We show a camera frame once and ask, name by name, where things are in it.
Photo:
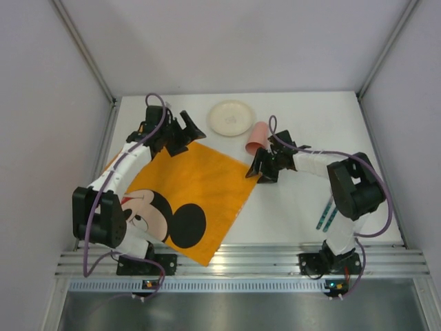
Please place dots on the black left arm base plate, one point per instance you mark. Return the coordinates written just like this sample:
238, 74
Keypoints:
130, 267

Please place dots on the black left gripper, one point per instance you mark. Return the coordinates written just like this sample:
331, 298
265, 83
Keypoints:
180, 134

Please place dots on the pink plastic cup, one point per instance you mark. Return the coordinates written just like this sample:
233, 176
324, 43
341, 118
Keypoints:
258, 138

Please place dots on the orange Mickey Mouse placemat cloth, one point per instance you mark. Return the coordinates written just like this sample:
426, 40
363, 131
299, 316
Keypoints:
188, 201

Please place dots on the slotted grey cable duct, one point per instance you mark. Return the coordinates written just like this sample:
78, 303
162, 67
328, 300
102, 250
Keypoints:
171, 285

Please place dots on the teal handled fork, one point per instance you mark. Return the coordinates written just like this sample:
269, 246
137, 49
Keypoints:
324, 213

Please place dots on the cream round plate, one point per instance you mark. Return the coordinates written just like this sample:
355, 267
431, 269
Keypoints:
231, 118

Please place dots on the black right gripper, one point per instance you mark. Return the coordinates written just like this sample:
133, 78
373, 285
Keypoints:
269, 161

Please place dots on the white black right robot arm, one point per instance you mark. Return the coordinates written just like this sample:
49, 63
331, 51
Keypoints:
355, 187

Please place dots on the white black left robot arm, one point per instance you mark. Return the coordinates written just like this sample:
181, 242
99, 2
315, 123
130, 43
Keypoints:
97, 210

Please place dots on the teal handled spoon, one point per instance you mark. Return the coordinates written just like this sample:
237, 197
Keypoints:
330, 220

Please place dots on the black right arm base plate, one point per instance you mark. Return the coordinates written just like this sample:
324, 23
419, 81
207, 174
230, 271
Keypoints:
319, 264

